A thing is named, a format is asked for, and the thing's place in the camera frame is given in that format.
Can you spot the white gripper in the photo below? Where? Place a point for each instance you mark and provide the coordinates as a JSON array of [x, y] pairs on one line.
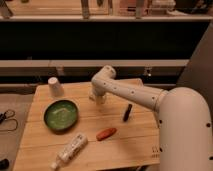
[[99, 95]]

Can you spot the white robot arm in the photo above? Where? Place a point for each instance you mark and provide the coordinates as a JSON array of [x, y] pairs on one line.
[[185, 128]]

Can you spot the green ceramic bowl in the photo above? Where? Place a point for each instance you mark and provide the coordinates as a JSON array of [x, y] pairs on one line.
[[61, 115]]

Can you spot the black marker pen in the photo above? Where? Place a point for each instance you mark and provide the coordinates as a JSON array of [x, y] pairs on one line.
[[127, 112]]

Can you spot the white paper cup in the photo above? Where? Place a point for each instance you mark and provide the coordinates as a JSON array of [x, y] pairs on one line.
[[55, 87]]

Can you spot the orange carrot toy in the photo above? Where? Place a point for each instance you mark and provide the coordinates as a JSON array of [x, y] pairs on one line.
[[105, 134]]

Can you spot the white tube bottle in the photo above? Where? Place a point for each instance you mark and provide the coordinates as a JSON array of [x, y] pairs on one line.
[[69, 151]]

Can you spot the black object on floor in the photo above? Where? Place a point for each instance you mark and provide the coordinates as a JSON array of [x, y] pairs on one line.
[[4, 164]]

